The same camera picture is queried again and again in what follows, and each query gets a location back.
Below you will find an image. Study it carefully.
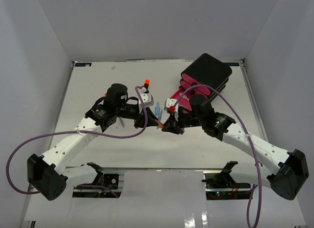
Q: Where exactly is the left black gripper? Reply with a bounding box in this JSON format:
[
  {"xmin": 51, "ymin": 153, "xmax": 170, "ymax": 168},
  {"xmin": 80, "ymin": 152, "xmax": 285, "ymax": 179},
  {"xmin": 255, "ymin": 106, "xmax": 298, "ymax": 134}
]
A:
[{"xmin": 116, "ymin": 103, "xmax": 159, "ymax": 129}]

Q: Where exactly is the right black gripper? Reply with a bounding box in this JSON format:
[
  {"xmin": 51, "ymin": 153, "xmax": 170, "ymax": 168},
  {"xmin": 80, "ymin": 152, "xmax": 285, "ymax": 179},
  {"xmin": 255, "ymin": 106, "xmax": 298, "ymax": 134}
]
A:
[{"xmin": 161, "ymin": 108, "xmax": 205, "ymax": 135}]

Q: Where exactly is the orange translucent correction pen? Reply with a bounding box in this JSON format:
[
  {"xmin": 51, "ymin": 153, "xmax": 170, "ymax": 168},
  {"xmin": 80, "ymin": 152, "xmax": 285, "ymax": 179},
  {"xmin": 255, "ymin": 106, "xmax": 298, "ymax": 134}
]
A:
[{"xmin": 156, "ymin": 120, "xmax": 164, "ymax": 129}]

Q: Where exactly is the black pink drawer organizer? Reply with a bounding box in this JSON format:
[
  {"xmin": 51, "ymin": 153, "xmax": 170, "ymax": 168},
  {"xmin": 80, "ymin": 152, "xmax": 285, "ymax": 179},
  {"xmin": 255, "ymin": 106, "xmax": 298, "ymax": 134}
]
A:
[{"xmin": 171, "ymin": 53, "xmax": 232, "ymax": 110}]

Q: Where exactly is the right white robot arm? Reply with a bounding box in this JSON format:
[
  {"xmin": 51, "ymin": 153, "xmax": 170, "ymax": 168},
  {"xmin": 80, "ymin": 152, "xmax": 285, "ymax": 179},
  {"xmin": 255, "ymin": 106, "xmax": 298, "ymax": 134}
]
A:
[{"xmin": 162, "ymin": 95, "xmax": 309, "ymax": 200}]

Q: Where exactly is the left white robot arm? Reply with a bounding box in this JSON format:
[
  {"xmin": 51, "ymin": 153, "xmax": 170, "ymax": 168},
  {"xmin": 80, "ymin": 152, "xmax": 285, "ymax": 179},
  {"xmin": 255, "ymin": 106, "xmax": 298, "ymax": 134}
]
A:
[{"xmin": 27, "ymin": 83, "xmax": 158, "ymax": 201}]

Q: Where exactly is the purple slim highlighter pen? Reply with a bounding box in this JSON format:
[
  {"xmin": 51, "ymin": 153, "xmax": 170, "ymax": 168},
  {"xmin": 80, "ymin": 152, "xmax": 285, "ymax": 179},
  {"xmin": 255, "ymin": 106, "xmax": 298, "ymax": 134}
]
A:
[{"xmin": 119, "ymin": 117, "xmax": 125, "ymax": 128}]

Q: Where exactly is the orange cap black highlighter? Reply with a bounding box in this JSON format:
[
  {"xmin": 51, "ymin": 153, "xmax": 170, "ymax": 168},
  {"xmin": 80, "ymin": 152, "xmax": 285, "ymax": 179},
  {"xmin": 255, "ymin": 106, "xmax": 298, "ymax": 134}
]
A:
[{"xmin": 144, "ymin": 79, "xmax": 150, "ymax": 90}]

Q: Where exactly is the right dark table label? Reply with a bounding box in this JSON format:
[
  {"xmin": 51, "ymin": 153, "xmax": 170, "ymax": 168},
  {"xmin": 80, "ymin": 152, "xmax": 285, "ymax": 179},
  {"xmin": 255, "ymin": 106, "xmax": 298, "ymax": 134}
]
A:
[{"xmin": 225, "ymin": 62, "xmax": 239, "ymax": 67}]

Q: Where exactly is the dark blue table label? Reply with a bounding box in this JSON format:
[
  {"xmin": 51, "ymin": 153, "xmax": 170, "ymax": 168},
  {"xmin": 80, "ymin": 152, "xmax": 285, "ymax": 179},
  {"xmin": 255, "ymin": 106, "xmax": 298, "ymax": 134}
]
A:
[{"xmin": 75, "ymin": 62, "xmax": 92, "ymax": 67}]

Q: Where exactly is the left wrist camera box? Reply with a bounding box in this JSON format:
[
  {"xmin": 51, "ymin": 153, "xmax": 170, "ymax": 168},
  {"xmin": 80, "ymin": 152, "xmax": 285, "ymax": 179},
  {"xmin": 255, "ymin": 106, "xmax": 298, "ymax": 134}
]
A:
[{"xmin": 138, "ymin": 87, "xmax": 154, "ymax": 112}]

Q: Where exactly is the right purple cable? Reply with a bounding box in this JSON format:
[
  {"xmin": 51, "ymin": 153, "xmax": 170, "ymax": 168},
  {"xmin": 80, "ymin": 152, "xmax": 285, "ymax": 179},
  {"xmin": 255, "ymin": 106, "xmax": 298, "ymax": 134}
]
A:
[{"xmin": 175, "ymin": 84, "xmax": 263, "ymax": 228}]

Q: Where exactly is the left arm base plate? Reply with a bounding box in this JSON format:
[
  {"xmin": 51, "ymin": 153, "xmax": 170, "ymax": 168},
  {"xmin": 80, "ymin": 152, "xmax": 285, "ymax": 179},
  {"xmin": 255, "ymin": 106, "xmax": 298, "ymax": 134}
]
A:
[{"xmin": 74, "ymin": 173, "xmax": 120, "ymax": 190}]

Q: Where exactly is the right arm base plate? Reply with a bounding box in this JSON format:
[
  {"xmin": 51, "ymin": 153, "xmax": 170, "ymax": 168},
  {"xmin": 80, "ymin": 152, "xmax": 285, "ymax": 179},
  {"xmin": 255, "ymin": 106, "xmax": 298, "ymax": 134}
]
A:
[{"xmin": 202, "ymin": 172, "xmax": 251, "ymax": 190}]

